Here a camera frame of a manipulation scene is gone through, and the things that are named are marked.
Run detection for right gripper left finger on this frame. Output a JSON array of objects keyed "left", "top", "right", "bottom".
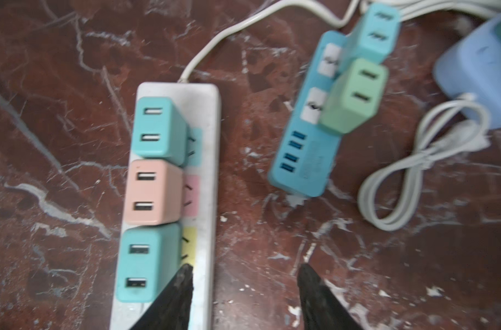
[{"left": 130, "top": 263, "right": 194, "bottom": 330}]

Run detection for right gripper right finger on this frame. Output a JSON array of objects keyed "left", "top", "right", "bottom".
[{"left": 297, "top": 263, "right": 362, "bottom": 330}]

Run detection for teal adapter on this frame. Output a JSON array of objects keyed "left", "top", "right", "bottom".
[
  {"left": 337, "top": 3, "right": 401, "bottom": 74},
  {"left": 116, "top": 222, "right": 182, "bottom": 303},
  {"left": 132, "top": 96, "right": 188, "bottom": 166}
]

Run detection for pink adapter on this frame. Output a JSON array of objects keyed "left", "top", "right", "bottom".
[{"left": 124, "top": 159, "right": 184, "bottom": 226}]

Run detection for teal power strip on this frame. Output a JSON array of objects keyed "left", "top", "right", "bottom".
[{"left": 268, "top": 31, "right": 347, "bottom": 197}]

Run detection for white long power strip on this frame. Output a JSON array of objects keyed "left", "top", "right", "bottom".
[{"left": 110, "top": 82, "right": 221, "bottom": 329}]

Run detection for light blue square power socket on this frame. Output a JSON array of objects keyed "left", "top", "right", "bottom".
[{"left": 433, "top": 14, "right": 501, "bottom": 129}]

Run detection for white socket cable with plug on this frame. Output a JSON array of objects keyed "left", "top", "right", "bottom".
[{"left": 356, "top": 92, "right": 492, "bottom": 232}]

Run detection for white bundled strip cable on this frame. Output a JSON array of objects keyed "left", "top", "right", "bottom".
[{"left": 177, "top": 0, "right": 501, "bottom": 83}]

